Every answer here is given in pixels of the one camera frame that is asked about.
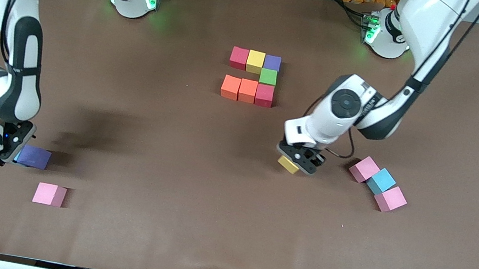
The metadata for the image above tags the purple foam cube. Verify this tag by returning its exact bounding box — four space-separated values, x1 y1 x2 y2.
263 54 283 73
14 144 53 171

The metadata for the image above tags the green foam cube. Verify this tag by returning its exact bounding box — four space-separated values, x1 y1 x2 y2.
258 68 279 87

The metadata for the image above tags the yellow foam cube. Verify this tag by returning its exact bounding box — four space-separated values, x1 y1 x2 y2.
276 155 302 176
245 49 267 75

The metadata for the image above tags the blue foam cube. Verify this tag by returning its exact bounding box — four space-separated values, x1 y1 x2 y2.
365 166 399 198

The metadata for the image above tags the pink foam cube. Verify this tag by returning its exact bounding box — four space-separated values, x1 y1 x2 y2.
347 154 382 186
32 181 69 209
371 183 410 216

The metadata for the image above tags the black camera cable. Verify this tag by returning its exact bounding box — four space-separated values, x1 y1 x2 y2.
326 125 359 161

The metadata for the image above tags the orange foam cube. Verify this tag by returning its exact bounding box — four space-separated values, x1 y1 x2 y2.
219 74 242 101
236 78 259 104

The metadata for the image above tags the brown table cover sheet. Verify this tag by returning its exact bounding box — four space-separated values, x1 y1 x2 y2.
0 0 479 269

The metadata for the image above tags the red foam cube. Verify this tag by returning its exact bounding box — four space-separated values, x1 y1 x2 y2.
228 46 251 71
253 83 276 108

